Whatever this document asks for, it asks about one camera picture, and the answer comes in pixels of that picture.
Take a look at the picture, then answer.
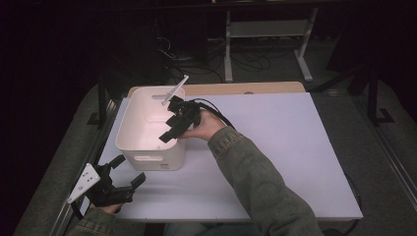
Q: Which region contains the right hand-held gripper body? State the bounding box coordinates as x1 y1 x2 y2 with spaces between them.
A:
160 74 203 137

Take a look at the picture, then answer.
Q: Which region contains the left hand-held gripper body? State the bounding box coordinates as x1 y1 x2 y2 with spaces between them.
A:
67 162 136 208

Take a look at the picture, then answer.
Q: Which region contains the white plastic storage bin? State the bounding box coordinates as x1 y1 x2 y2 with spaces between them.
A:
115 86 189 172

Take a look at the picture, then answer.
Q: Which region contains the person's left hand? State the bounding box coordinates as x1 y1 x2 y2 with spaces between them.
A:
96 203 124 215

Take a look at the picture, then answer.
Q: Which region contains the person's right hand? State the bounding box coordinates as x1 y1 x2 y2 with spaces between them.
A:
178 109 228 143

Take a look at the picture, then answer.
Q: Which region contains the black metal stand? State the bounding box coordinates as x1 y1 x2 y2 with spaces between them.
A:
86 76 110 131
366 63 396 128

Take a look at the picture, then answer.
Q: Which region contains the white metal stand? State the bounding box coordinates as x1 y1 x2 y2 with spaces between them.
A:
223 7 320 83

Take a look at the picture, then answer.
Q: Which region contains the aluminium frame rail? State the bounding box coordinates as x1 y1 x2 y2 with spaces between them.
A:
352 93 417 211
48 97 123 236

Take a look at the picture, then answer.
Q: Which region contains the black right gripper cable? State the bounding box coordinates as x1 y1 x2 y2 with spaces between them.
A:
188 97 236 130

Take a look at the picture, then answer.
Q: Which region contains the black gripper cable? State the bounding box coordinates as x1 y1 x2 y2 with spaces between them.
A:
70 200 86 220
188 97 236 130

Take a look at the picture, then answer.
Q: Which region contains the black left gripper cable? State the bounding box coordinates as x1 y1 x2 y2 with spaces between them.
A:
70 200 86 220

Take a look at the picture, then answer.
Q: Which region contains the tangle of floor cables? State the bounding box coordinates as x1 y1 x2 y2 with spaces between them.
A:
153 34 286 85

